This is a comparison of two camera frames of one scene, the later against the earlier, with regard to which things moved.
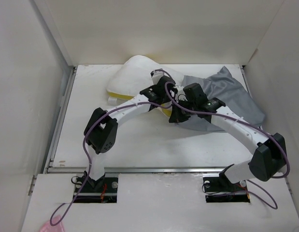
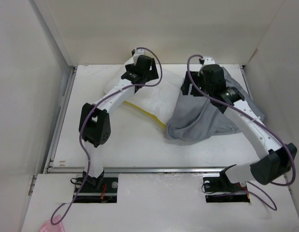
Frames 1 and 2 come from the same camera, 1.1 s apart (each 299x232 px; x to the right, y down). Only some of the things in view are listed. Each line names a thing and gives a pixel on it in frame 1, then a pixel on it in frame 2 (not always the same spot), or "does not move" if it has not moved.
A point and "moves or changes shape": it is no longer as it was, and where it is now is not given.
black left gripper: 168,99 to 152,74
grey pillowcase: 238,102 moves or changes shape
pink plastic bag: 47,226 does not move
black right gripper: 176,117 to 184,86
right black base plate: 221,190 does not move
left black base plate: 103,190 does not move
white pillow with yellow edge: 128,79 moves or changes shape
